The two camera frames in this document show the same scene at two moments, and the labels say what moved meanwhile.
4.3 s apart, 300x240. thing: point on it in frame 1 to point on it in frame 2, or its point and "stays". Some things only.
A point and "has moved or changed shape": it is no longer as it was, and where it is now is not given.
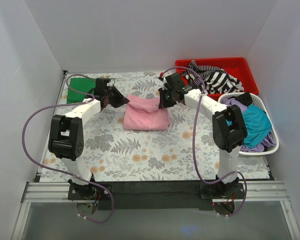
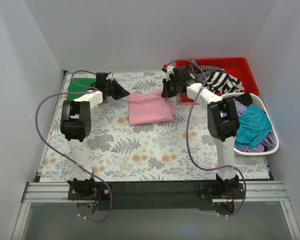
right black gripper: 164,97 to 171,87
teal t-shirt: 256,124 stays
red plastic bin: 238,67 stays
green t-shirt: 82,85 stays
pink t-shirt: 143,113 has moved or changed shape
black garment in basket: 245,98 stays
